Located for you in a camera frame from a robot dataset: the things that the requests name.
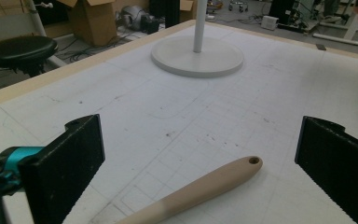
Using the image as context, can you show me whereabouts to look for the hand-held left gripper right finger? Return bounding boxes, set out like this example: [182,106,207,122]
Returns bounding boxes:
[294,116,358,224]

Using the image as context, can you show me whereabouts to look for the brown cardboard box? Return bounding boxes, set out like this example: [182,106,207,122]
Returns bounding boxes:
[57,0,119,48]

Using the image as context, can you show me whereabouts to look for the black cables on floor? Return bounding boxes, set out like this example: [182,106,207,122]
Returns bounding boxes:
[55,31,138,63]

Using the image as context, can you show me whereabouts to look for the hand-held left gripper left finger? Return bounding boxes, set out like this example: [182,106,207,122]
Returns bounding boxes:
[18,113,106,224]

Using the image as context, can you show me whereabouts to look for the black round stool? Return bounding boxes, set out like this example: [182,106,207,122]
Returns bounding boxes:
[0,35,59,77]

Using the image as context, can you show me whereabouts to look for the white stand pole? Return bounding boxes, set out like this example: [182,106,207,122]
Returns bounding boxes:
[193,0,208,53]

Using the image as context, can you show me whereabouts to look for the beige wooden handle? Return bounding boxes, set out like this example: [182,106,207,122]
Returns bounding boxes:
[115,155,264,224]

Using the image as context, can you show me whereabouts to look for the small white box device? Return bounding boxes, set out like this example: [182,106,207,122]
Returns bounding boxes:
[260,15,280,31]

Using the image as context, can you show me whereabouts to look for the white table leg frame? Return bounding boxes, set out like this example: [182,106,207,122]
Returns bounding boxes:
[312,12,358,47]

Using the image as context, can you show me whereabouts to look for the grey round appliance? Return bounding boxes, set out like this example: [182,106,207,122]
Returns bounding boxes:
[119,5,147,32]

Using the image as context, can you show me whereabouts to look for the white round stand base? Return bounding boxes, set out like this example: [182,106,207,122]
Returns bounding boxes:
[150,35,244,78]

